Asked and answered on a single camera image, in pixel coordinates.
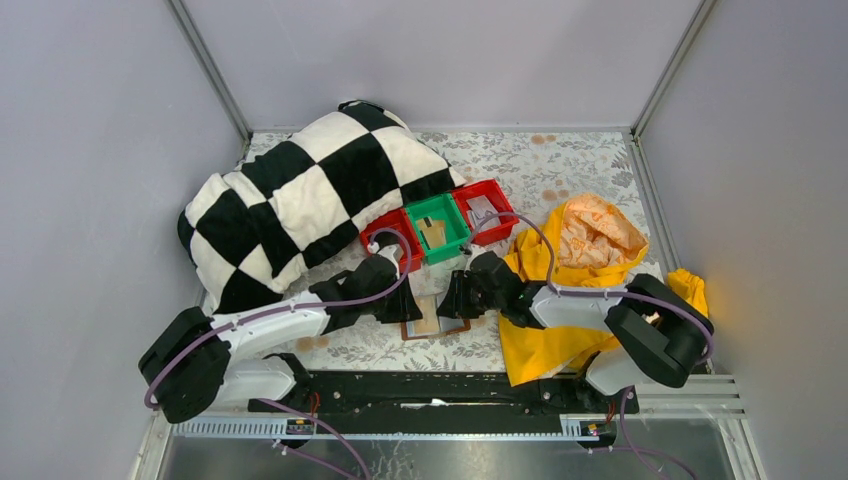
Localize floral table mat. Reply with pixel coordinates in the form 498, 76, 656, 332
186, 131, 666, 374

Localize brown leather card holder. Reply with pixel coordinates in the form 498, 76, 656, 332
401, 292, 471, 341

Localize gold cards in green bin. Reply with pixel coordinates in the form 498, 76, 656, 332
416, 217, 447, 251

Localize left red plastic bin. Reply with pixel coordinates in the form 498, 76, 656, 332
359, 208, 424, 272

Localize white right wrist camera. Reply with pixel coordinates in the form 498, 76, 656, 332
462, 244, 488, 270

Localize right red plastic bin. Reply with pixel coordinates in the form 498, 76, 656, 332
451, 179, 518, 246

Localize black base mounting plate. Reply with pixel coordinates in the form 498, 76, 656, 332
280, 370, 639, 435

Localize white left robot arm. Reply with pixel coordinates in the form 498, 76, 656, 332
138, 247, 409, 424

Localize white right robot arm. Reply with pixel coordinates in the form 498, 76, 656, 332
437, 245, 714, 396

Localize black white checkered blanket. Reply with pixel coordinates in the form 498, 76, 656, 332
177, 100, 465, 313

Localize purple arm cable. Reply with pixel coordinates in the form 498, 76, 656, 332
463, 211, 715, 362
143, 227, 413, 411

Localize green plastic bin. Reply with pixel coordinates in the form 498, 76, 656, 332
405, 193, 470, 265

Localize white cards in red bin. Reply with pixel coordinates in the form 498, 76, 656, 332
466, 195, 500, 232

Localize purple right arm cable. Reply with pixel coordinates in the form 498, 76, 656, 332
463, 211, 715, 362

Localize red plastic bin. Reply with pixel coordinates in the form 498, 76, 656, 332
451, 179, 518, 246
359, 208, 424, 272

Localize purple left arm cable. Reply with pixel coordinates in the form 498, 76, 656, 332
143, 227, 413, 411

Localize yellow raincoat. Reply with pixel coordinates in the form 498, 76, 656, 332
496, 192, 710, 389

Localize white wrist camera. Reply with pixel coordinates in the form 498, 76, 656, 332
462, 244, 488, 270
377, 244, 404, 278

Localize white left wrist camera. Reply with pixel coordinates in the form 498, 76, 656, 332
377, 244, 404, 278

